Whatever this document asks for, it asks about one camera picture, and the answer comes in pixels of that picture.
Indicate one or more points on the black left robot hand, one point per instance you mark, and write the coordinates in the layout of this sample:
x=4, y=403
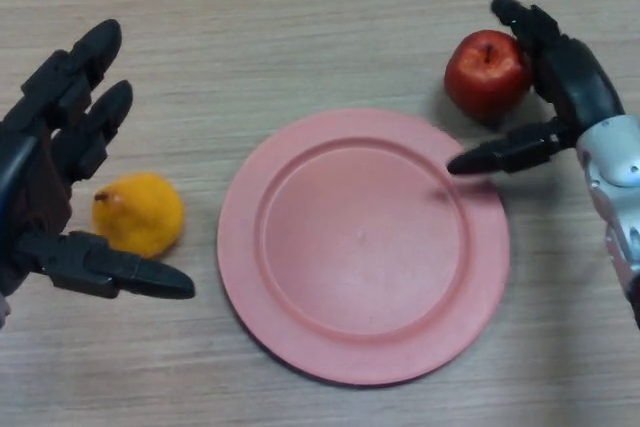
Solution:
x=35, y=147

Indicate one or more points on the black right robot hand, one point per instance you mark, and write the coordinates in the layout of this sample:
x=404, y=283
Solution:
x=580, y=82

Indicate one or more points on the red apple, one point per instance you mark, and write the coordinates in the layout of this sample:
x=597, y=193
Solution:
x=485, y=79

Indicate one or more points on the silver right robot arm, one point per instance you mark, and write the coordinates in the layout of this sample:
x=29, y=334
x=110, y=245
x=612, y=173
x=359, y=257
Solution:
x=615, y=187

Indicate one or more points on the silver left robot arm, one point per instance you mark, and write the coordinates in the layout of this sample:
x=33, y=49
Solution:
x=3, y=312

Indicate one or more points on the pink round plate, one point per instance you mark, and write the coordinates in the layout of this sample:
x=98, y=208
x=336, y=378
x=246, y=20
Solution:
x=362, y=257

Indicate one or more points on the yellow pear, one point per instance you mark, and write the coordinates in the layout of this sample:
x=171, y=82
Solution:
x=142, y=212

